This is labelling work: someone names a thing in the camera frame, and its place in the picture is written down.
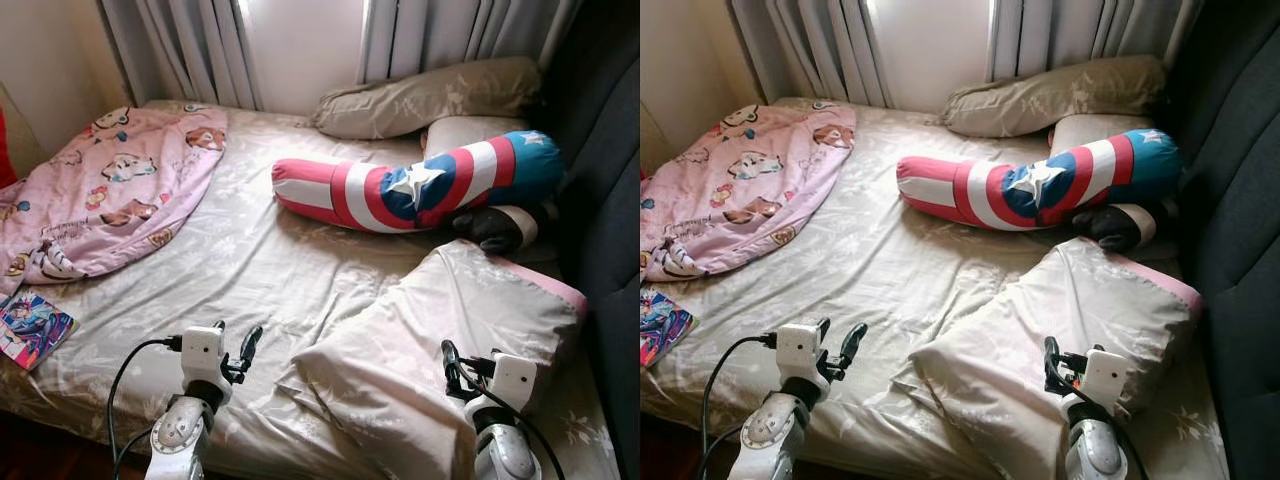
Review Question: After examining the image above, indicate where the beige pillow with pink edge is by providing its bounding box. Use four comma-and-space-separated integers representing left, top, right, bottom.
275, 238, 589, 480
908, 236, 1204, 480

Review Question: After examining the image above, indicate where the beige floral bed sheet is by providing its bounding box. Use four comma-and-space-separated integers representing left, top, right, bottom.
0, 98, 621, 480
640, 97, 1231, 480

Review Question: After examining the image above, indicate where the black plush toy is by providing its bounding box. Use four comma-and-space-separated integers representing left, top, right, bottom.
1075, 200, 1171, 253
450, 203, 556, 254

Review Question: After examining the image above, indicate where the colourful comic book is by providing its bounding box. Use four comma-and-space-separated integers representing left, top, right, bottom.
640, 288, 698, 369
0, 290, 78, 371

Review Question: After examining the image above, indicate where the pink cartoon print blanket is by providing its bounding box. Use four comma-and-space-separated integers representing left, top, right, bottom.
640, 100, 858, 283
0, 105, 229, 296

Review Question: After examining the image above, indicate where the red white blue star bolster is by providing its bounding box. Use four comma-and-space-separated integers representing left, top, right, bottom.
896, 128, 1183, 233
272, 130, 566, 234

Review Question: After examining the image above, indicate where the dark grey upholstered sofa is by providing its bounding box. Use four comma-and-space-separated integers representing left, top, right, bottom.
1165, 0, 1280, 480
540, 0, 641, 480

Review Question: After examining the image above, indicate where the small cream pillow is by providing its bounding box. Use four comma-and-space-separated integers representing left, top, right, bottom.
1048, 113, 1151, 159
420, 115, 531, 161

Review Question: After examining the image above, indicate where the olive beige pillow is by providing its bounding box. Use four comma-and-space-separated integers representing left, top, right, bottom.
940, 55, 1169, 139
310, 57, 546, 141

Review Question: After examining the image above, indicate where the grey pleated curtain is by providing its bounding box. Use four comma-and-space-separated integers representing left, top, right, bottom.
730, 0, 891, 109
358, 0, 581, 83
985, 0, 1201, 83
98, 0, 263, 111

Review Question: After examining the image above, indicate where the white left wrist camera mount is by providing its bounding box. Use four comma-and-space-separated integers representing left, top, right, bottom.
180, 325, 225, 386
775, 322, 823, 381

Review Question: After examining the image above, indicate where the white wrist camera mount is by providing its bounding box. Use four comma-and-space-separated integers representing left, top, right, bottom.
1083, 347, 1131, 409
775, 322, 823, 381
180, 325, 225, 386
490, 352, 539, 413

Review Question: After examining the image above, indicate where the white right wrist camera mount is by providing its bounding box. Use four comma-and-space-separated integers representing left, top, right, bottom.
490, 352, 539, 413
1083, 347, 1131, 409

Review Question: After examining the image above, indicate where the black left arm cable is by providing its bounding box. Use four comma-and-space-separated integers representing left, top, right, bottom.
697, 333, 779, 480
107, 337, 186, 480

